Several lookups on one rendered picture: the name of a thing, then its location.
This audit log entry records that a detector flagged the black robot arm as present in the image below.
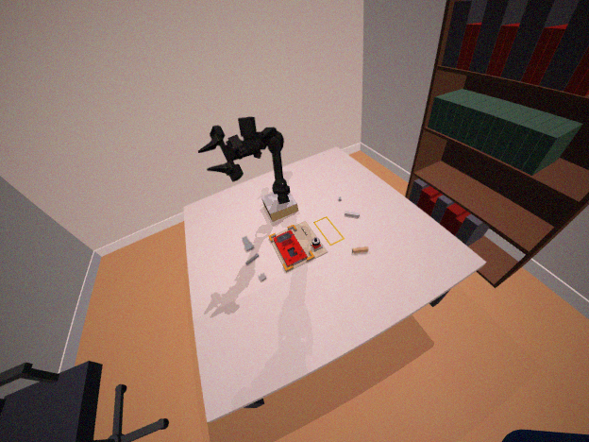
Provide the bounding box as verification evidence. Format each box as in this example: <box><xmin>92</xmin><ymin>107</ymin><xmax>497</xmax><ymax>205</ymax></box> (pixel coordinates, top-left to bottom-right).
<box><xmin>226</xmin><ymin>116</ymin><xmax>290</xmax><ymax>204</ymax></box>

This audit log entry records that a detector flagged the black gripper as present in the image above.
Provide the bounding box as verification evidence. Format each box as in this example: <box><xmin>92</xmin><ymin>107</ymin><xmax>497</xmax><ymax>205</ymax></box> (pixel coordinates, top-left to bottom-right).
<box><xmin>198</xmin><ymin>125</ymin><xmax>244</xmax><ymax>182</ymax></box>

